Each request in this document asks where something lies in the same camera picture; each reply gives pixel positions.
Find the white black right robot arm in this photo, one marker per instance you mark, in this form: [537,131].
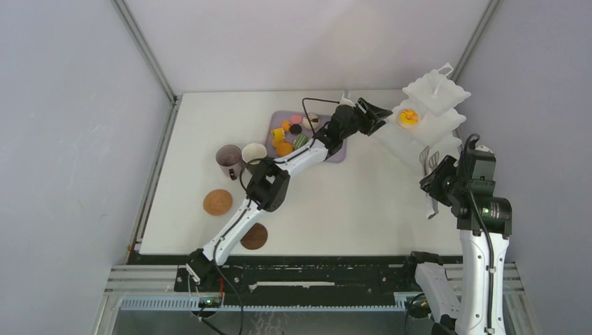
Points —
[466,185]

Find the green striped cake slice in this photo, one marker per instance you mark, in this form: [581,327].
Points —
[300,141]

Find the yellow cheese cake wedge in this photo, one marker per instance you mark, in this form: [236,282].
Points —
[278,135]

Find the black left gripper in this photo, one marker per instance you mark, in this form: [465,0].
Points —
[373,118]

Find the orange egg tart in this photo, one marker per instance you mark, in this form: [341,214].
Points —
[283,148]

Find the lavender serving tray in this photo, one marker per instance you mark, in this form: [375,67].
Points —
[275,122]

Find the orange star cookie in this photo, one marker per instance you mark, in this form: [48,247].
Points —
[286,125]

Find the pink macaron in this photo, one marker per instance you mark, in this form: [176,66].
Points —
[296,119]

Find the yellow frosted donut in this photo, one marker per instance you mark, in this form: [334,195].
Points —
[408,118]

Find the black mug white inside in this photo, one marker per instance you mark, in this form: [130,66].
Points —
[252,154]

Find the steel white serving tongs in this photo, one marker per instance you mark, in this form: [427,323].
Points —
[429,163]

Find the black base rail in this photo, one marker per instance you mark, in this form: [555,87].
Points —
[311,281]

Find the white three tier stand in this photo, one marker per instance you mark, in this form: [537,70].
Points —
[434,96]

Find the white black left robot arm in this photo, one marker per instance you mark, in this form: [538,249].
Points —
[266,190]

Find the purple mug black handle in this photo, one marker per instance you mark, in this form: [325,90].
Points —
[229,159]

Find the dark wooden round coaster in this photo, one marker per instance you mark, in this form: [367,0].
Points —
[255,238]

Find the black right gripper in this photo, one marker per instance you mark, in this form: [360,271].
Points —
[431,182]

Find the woven rattan coaster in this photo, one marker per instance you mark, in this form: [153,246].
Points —
[217,202]

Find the aluminium frame post left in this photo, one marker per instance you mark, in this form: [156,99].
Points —
[146,52]

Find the white chocolate drizzled donut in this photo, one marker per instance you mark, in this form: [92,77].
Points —
[311,122]

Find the aluminium frame post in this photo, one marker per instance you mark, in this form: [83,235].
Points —
[146,52]
[480,30]

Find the black sandwich cookie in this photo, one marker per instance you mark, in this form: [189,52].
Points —
[295,129]

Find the aluminium frame post right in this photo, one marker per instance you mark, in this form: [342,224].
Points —
[480,30]

